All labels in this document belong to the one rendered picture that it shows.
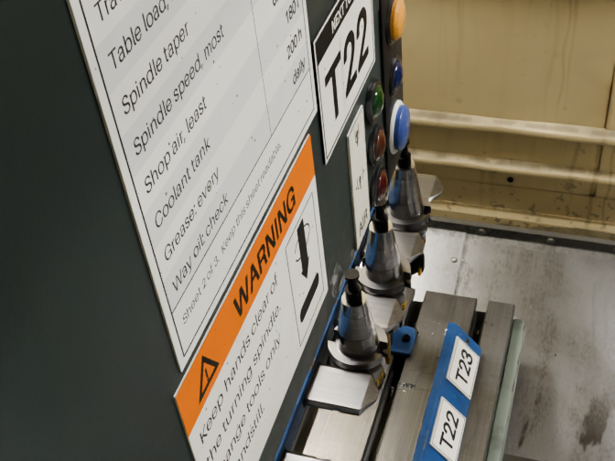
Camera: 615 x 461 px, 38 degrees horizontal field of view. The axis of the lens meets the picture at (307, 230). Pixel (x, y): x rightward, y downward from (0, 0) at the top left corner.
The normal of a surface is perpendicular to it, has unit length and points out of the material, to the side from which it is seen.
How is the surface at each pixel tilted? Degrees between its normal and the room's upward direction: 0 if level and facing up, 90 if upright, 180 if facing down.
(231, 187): 90
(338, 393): 0
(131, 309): 90
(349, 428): 0
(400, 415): 0
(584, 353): 24
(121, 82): 90
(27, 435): 90
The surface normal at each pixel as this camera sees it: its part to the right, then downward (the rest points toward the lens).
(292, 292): 0.95, 0.14
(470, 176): -0.30, 0.66
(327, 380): -0.10, -0.73
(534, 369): -0.21, -0.39
